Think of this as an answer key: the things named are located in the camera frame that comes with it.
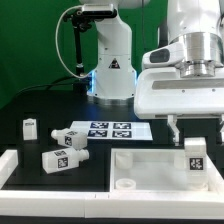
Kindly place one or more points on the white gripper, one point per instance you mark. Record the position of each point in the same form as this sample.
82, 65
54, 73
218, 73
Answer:
161, 92

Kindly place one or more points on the white tag sheet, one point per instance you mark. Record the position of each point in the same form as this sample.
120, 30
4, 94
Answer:
109, 130

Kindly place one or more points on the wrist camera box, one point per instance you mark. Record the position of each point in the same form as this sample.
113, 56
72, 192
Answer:
166, 56

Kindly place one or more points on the white square table top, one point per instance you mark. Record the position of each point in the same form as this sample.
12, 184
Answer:
156, 170

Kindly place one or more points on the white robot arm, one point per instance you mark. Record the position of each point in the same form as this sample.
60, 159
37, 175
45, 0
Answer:
197, 24

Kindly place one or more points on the black camera stand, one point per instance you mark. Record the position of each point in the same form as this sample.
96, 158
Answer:
80, 25

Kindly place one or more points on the white U-shaped fence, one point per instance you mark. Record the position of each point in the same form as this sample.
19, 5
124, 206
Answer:
114, 204

